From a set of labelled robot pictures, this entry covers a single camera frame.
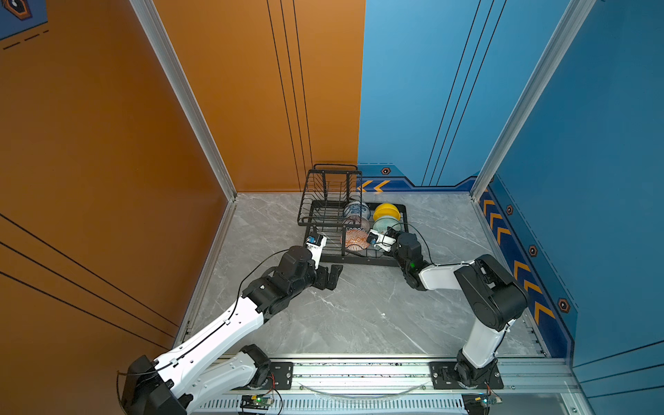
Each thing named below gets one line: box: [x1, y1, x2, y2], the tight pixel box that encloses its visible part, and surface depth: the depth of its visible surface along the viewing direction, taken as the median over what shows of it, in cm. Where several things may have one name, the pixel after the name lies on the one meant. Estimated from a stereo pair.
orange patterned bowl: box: [344, 227, 371, 251], surface depth 102 cm
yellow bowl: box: [372, 202, 403, 221], surface depth 105 cm
